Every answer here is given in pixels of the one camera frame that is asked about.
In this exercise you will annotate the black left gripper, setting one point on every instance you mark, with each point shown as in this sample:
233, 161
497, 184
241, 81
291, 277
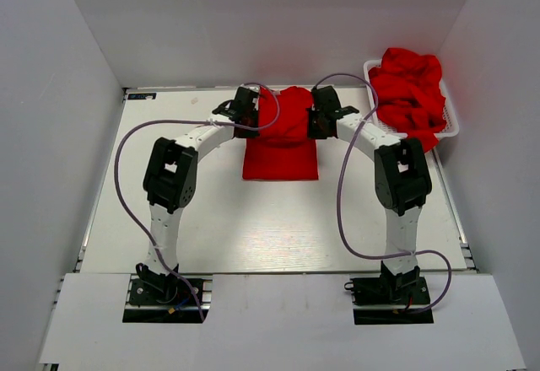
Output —
251, 133

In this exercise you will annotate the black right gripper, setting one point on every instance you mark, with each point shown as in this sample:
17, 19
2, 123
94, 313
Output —
312, 132

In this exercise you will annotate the red t-shirt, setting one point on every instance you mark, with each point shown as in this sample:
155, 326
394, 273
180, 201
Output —
283, 151

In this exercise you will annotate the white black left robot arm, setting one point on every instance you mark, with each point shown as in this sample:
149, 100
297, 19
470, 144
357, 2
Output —
171, 177

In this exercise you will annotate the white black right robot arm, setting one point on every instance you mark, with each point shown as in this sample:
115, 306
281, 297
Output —
402, 183

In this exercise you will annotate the pile of red t-shirts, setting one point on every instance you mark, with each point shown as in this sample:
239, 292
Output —
409, 96

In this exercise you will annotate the small blue table label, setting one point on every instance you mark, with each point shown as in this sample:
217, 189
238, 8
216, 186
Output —
141, 96

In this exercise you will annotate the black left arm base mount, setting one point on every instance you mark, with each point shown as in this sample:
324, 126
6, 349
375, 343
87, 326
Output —
165, 299

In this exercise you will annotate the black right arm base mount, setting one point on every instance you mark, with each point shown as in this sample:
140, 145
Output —
374, 304

